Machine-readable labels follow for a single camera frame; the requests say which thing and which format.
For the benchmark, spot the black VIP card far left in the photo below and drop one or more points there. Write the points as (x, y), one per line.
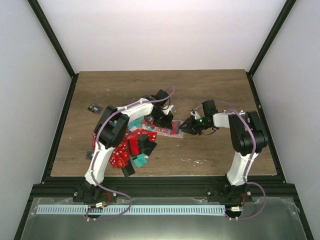
(96, 109)

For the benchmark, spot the black glossy card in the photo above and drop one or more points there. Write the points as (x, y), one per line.
(145, 145)

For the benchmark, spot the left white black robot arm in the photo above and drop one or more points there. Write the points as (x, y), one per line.
(110, 131)

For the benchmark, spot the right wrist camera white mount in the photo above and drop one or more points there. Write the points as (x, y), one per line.
(195, 115)

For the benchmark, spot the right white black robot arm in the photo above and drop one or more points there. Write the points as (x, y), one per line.
(248, 136)

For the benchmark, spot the teal card upper pile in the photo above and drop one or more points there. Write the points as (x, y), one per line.
(133, 125)

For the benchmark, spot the red VIP card front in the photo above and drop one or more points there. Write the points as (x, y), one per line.
(119, 160)

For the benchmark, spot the red card left pile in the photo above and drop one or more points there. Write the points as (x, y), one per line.
(129, 144)

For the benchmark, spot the black aluminium frame rail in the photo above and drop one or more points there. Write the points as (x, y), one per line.
(214, 188)

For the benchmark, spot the teal card pile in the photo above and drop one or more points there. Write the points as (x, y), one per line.
(140, 160)
(133, 125)

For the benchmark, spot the light blue slotted cable duct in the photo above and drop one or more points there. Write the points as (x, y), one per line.
(199, 210)

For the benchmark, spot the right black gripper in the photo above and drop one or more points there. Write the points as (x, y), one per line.
(190, 126)

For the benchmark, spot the teal card front pile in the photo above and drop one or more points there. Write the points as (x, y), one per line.
(140, 160)

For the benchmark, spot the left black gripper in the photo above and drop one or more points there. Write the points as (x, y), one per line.
(166, 122)

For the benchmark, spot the black card at front edge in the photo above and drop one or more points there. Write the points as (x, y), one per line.
(128, 170)

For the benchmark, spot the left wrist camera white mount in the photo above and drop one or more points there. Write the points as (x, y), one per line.
(168, 109)

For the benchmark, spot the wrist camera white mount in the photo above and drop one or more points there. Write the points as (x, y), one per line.
(168, 109)
(195, 115)

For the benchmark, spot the pink leather card holder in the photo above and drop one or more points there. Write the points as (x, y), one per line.
(175, 132)

